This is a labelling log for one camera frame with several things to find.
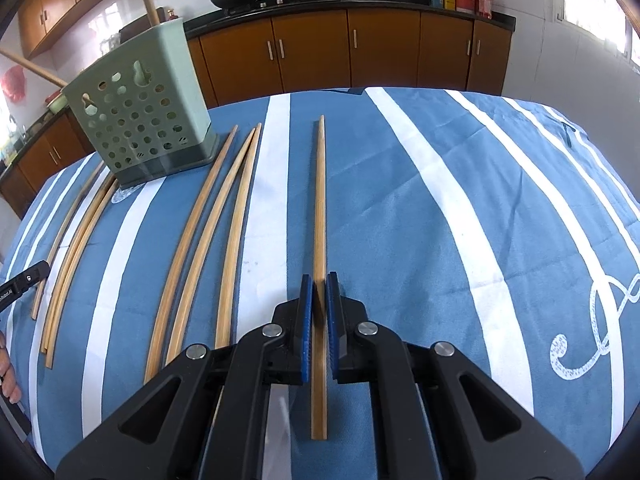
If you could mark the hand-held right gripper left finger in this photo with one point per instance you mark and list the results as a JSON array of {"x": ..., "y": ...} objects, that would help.
[{"x": 306, "y": 327}]

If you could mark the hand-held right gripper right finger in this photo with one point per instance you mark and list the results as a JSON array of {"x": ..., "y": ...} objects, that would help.
[{"x": 333, "y": 327}]

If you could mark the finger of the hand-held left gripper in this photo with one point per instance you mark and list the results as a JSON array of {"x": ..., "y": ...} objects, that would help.
[{"x": 31, "y": 274}]

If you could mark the green perforated utensil holder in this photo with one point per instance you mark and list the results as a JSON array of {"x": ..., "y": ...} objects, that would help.
[{"x": 172, "y": 60}]

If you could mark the person's left hand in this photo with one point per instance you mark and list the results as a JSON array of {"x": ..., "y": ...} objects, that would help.
[{"x": 7, "y": 365}]

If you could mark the blue white striped tablecloth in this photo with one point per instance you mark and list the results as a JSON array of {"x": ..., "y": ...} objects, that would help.
[{"x": 425, "y": 210}]

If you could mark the stacked plastic basins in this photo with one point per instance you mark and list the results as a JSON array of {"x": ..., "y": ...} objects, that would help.
[{"x": 57, "y": 102}]

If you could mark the brown upper kitchen cabinets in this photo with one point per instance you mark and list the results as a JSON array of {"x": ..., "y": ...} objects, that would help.
[{"x": 60, "y": 5}]

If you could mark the brown kitchen cabinets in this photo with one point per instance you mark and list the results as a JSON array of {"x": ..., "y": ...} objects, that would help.
[
  {"x": 310, "y": 55},
  {"x": 60, "y": 5}
]

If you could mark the brown lower kitchen cabinets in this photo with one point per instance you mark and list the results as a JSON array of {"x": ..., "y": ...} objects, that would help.
[{"x": 310, "y": 55}]

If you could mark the black kitchen countertop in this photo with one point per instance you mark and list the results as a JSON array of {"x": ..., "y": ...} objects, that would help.
[{"x": 380, "y": 6}]

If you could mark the black gas stove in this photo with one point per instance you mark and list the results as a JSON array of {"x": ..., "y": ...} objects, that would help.
[{"x": 272, "y": 2}]

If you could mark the bright window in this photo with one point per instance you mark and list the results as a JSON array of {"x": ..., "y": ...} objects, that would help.
[{"x": 600, "y": 5}]

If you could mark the red bag on wall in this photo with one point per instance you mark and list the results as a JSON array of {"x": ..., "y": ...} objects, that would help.
[{"x": 12, "y": 85}]

